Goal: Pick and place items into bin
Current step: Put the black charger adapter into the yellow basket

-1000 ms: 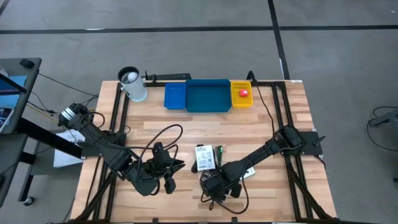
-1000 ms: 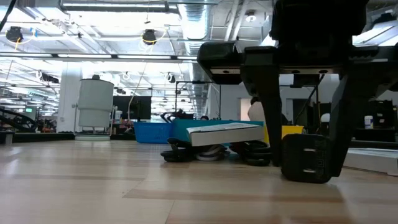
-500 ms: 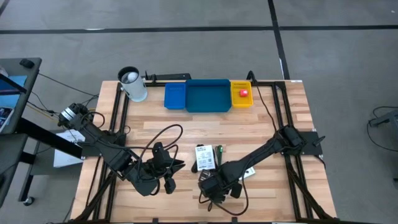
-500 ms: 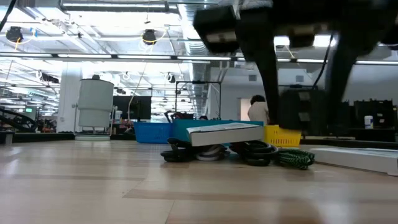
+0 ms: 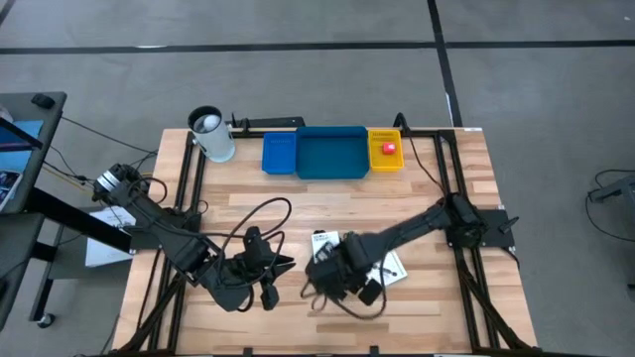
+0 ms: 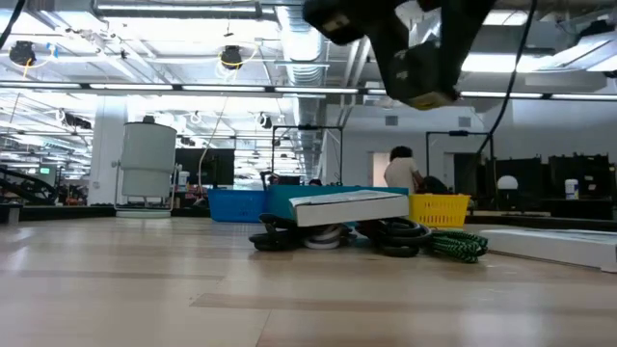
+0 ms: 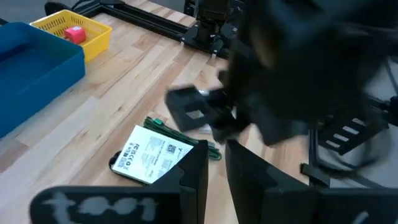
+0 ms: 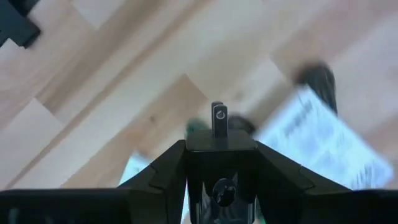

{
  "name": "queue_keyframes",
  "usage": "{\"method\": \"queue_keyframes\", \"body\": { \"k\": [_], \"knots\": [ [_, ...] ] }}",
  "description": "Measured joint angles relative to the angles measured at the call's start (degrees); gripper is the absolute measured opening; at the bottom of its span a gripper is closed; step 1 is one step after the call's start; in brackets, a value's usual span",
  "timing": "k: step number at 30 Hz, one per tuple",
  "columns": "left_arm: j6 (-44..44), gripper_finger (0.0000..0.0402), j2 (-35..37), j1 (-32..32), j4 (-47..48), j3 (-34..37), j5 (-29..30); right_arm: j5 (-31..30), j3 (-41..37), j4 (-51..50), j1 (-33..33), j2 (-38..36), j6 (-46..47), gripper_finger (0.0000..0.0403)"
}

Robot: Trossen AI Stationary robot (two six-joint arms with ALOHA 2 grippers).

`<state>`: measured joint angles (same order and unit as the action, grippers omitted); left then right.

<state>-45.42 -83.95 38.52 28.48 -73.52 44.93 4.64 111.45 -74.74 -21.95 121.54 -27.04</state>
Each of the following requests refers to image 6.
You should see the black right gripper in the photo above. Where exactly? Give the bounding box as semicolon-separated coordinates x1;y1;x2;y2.
365;0;497;97

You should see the green white acer box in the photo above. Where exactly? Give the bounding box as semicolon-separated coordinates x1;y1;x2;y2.
479;227;617;273

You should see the teal plastic bin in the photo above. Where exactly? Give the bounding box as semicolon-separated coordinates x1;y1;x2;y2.
263;185;410;222

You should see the person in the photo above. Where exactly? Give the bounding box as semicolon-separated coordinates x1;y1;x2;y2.
417;175;454;195
384;146;424;195

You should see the white globe lamp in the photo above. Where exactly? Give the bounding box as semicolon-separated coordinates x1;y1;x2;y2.
496;174;520;192

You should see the black cabinet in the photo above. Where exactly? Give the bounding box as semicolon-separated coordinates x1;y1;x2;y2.
494;156;544;201
548;153;611;199

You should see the yellow slotted plastic basket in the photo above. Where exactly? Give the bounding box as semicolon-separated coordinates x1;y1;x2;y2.
408;193;471;228

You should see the white flat cardboard box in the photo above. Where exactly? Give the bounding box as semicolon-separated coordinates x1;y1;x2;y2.
288;189;411;228

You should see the long ceiling light strip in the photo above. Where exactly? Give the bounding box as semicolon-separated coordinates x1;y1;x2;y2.
0;81;617;102

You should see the black monitor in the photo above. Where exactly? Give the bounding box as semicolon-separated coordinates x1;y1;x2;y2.
174;147;236;189

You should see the blue slotted plastic basket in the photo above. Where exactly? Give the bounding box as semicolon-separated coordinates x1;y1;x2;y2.
206;187;267;224

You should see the white cylindrical tank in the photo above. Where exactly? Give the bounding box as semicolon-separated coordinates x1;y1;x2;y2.
115;121;178;219

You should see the black stair railing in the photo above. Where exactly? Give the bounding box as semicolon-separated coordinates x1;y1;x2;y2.
0;166;57;204

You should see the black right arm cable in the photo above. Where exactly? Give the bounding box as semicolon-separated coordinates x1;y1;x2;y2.
474;0;540;156

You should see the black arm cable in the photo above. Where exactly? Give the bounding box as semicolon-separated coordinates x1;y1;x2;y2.
474;0;540;156
0;0;26;49

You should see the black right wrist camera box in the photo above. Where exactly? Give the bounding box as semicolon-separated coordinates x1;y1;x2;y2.
303;0;370;47

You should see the black metal frame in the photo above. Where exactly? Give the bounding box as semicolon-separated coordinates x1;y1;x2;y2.
425;130;496;194
271;123;344;187

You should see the silver ribbed ventilation duct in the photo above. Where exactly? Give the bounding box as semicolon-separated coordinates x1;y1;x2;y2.
275;0;330;170

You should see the black hanging cord reel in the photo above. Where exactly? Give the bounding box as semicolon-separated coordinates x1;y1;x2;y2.
9;40;38;67
220;44;244;71

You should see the black cable coil red strap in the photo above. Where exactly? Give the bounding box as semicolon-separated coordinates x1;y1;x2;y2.
356;216;434;258

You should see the green black braided cable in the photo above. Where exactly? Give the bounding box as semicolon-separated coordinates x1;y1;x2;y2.
426;229;489;264

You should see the white cable coil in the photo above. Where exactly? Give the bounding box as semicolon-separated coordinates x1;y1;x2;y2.
302;223;346;251

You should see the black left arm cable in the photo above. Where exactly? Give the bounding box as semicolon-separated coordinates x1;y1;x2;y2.
0;0;26;49

